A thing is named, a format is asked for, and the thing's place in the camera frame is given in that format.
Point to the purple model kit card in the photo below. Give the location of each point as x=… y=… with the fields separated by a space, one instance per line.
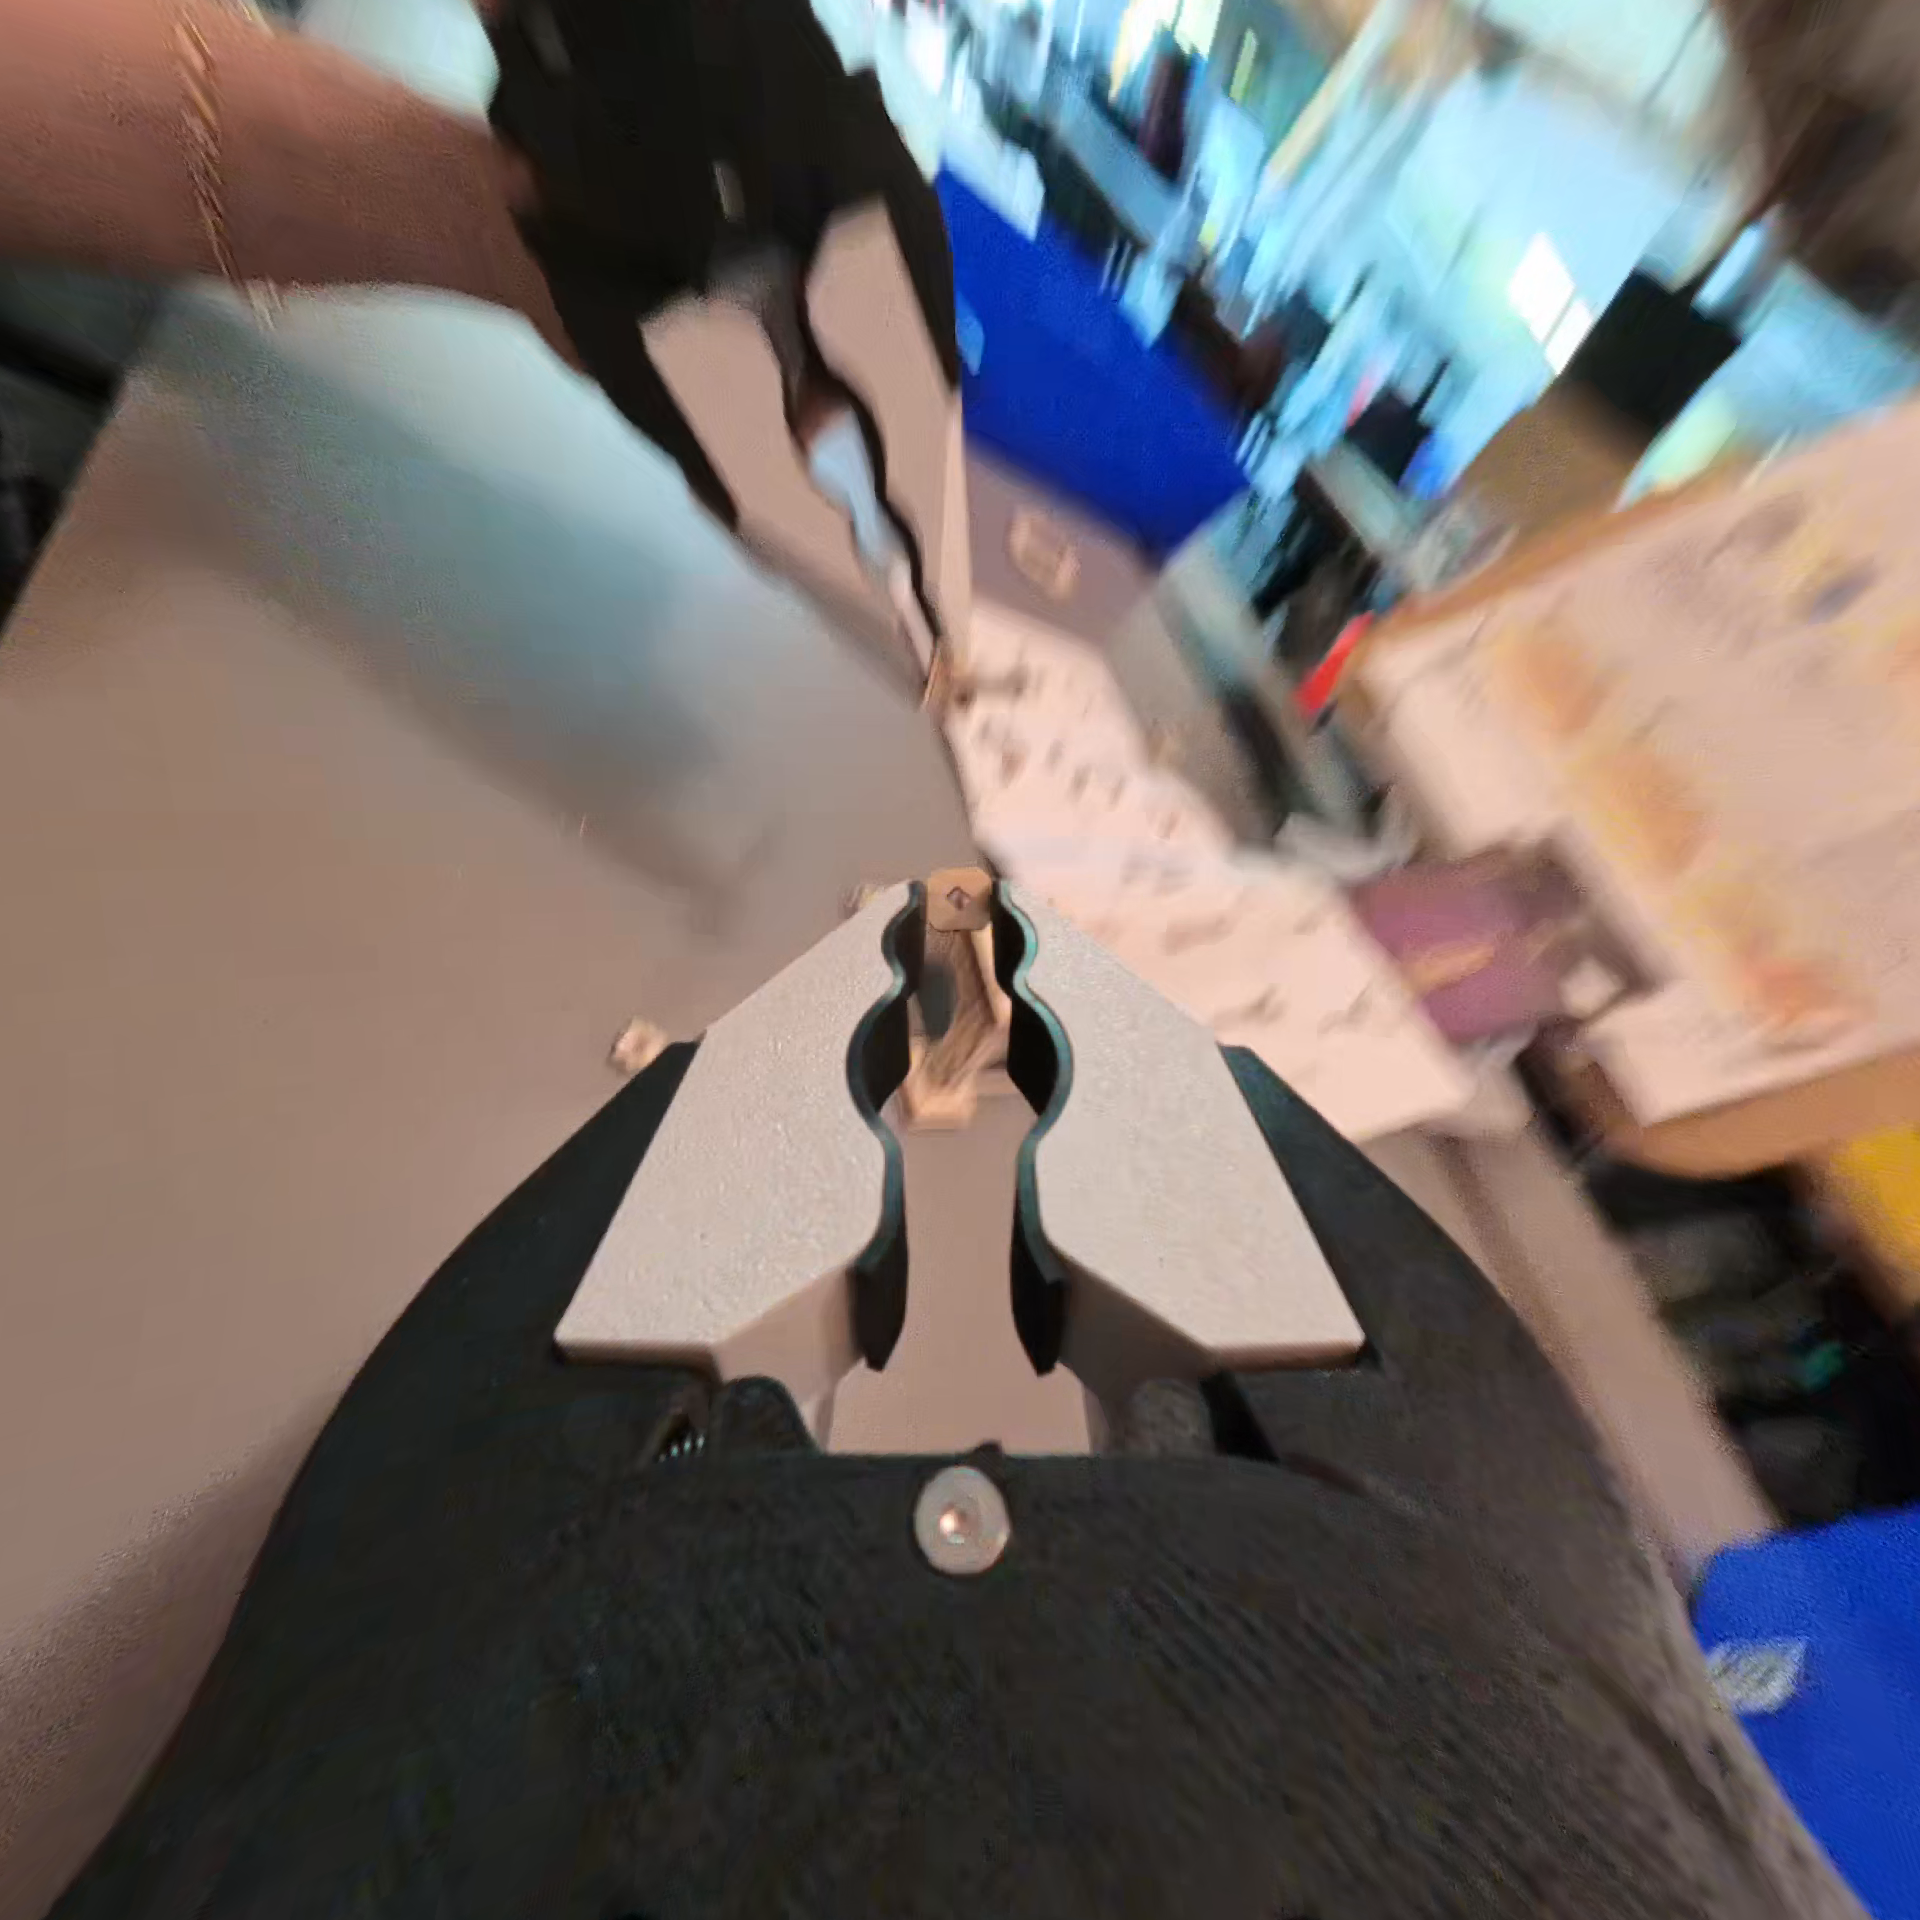
x=1485 y=944

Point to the blue plastic bin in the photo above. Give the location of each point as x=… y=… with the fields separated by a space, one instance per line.
x=1080 y=376

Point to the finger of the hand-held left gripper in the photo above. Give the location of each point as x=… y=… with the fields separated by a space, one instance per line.
x=885 y=329
x=720 y=405

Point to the folded assembly instruction sheet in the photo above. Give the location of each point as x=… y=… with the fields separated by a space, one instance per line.
x=1140 y=840

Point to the blue bin with white label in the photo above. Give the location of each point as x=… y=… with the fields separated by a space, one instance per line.
x=1828 y=1801

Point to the black monitor screen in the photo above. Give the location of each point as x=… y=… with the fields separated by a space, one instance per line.
x=1651 y=344

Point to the rounded plywood board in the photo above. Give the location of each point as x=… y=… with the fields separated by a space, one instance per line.
x=1545 y=450

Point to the yellow bin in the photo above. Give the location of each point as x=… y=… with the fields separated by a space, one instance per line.
x=1874 y=1198

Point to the plywood clipboard stand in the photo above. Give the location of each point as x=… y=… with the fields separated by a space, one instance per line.
x=1725 y=1147

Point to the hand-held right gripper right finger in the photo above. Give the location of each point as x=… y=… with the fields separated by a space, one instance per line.
x=1187 y=1198

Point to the grey desk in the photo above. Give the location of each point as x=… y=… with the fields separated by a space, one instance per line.
x=300 y=1124

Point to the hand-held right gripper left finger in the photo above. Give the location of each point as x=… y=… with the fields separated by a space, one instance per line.
x=734 y=1185

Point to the star-shaped wooden frame piece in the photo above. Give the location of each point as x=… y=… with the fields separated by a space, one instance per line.
x=1024 y=549

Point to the small square wooden piece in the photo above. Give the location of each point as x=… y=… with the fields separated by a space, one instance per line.
x=966 y=919

